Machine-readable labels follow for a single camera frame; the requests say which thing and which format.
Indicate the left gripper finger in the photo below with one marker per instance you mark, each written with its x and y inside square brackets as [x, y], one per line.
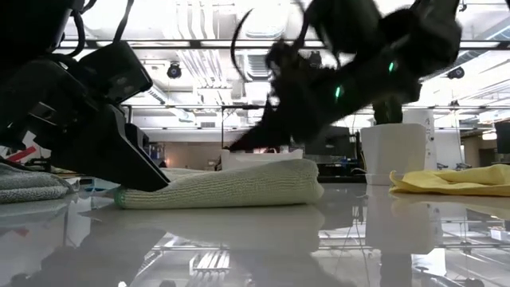
[141, 137]
[119, 159]

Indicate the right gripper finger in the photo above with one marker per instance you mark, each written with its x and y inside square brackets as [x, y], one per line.
[267, 131]

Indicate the green microfiber towel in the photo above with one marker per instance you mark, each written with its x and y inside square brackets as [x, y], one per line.
[223, 185]

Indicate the grey microfiber towel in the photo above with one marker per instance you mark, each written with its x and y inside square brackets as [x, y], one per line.
[28, 187]

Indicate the yellow microfiber towel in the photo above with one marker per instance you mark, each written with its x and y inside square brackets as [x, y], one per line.
[458, 181]

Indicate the white plastic bin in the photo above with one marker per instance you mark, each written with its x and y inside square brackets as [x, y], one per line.
[247, 155]

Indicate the green cactus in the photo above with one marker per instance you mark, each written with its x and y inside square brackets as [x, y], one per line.
[388, 113]

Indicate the black background monitor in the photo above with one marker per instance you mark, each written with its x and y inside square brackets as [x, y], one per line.
[342, 145]

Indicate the white hexagonal plant pot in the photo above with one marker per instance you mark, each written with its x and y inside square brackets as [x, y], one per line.
[394, 149]

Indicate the black ceiling spotlight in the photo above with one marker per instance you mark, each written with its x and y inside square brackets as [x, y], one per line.
[456, 73]
[174, 71]

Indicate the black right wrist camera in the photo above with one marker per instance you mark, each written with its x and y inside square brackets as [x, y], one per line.
[346, 24]

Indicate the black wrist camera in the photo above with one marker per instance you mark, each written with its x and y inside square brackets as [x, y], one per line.
[115, 71]
[346, 24]

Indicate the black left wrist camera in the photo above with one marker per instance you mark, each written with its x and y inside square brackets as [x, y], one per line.
[115, 71]

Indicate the black overhead frame beam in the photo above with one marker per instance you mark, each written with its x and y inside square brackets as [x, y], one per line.
[505, 45]

